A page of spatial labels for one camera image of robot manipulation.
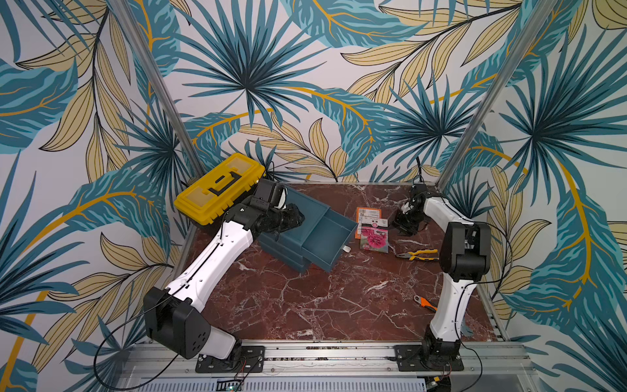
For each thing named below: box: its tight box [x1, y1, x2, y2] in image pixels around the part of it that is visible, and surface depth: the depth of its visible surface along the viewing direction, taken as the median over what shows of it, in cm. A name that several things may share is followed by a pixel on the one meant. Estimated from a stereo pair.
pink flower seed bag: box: [360, 218, 389, 254], surface depth 102 cm
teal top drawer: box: [301, 208, 359, 273], surface depth 85 cm
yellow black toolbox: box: [173, 152, 267, 228], surface depth 96 cm
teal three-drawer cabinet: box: [257, 186, 353, 275], surface depth 84 cm
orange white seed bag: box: [354, 206, 383, 240], surface depth 109 cm
